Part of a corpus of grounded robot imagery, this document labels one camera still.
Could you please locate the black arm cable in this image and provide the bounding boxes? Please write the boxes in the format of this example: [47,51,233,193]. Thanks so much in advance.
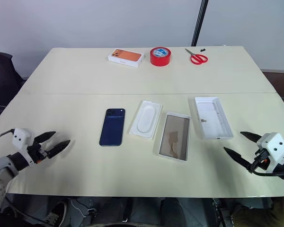
[0,129,15,143]
[249,158,284,177]

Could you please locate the closed orange-print phone box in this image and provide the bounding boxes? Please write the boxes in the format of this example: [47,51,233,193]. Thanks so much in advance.
[106,48,146,69]

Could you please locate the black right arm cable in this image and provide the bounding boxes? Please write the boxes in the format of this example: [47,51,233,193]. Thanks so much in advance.
[249,158,284,177]

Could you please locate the black mesh office chair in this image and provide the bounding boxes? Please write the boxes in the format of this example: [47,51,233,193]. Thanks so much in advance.
[0,44,27,120]

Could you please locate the dark blue smartphone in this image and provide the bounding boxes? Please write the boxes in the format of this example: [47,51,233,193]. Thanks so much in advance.
[99,108,127,147]

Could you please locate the white box lid brown inside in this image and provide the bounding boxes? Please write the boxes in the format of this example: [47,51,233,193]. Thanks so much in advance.
[158,111,192,162]

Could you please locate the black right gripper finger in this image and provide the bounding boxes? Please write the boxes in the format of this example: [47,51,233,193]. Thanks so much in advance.
[223,147,253,170]
[240,131,263,144]

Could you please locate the dark shoe with white laces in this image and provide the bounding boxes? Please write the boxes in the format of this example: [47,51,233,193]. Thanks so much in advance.
[43,201,69,227]

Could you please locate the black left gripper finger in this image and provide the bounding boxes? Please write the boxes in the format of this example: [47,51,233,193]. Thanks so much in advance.
[46,140,71,159]
[34,131,57,144]

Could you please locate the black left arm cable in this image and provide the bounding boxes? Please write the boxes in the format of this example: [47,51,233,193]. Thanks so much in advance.
[0,129,15,143]

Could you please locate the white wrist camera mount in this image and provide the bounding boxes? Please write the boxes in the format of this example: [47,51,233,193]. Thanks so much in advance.
[12,128,36,166]
[256,132,284,174]

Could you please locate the red-handled scissors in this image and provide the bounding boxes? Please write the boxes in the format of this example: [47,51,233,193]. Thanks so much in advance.
[184,48,209,65]

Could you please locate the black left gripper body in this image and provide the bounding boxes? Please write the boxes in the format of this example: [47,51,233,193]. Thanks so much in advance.
[27,141,50,165]

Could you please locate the white moulded insert tray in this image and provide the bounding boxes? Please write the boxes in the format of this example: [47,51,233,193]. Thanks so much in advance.
[128,100,163,141]

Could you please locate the white open phone box base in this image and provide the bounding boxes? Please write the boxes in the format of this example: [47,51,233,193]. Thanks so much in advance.
[194,96,234,140]

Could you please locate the black metal pole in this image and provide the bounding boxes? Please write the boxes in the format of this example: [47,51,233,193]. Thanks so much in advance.
[191,0,209,47]

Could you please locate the brown wooden cabinet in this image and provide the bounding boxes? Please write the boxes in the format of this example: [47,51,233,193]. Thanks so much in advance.
[261,69,284,112]

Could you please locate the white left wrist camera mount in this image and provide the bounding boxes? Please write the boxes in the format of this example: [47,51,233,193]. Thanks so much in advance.
[12,128,36,166]

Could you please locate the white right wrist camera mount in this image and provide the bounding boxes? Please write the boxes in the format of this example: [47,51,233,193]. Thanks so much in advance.
[256,132,284,174]

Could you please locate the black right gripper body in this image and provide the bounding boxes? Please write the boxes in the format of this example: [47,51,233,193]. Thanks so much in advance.
[250,148,269,173]

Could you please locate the red tape roll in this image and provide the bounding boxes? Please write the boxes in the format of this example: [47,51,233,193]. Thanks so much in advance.
[149,46,172,67]

